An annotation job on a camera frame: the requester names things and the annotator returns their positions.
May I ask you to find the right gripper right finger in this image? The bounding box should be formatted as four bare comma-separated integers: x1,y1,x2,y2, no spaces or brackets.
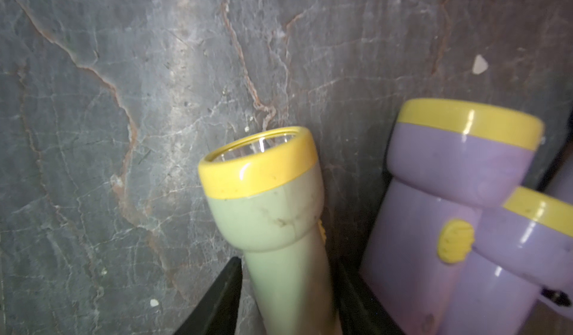
335,261,404,335

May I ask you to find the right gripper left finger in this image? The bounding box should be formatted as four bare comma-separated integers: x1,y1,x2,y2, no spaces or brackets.
174,257,243,335

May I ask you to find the green flashlight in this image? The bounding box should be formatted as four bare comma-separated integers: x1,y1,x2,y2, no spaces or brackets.
198,126,337,334

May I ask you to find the purple flashlight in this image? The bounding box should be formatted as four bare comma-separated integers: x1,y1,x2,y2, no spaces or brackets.
360,98,545,334
438,187,572,334

